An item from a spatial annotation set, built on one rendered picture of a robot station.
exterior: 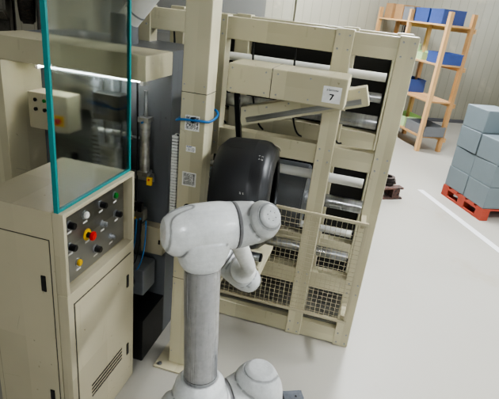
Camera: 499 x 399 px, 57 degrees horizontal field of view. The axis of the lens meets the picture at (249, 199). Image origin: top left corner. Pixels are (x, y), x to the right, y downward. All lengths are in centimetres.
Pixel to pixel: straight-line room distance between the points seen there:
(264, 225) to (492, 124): 517
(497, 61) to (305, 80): 999
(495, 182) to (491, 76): 642
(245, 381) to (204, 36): 145
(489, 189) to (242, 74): 411
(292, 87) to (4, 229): 144
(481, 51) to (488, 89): 94
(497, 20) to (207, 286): 1109
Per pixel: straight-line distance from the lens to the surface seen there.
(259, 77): 239
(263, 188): 210
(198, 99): 222
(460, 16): 872
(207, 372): 142
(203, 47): 219
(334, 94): 234
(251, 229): 121
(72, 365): 227
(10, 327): 233
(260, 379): 152
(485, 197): 601
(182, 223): 116
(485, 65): 1201
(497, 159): 590
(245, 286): 180
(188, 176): 235
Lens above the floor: 207
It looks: 23 degrees down
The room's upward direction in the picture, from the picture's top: 7 degrees clockwise
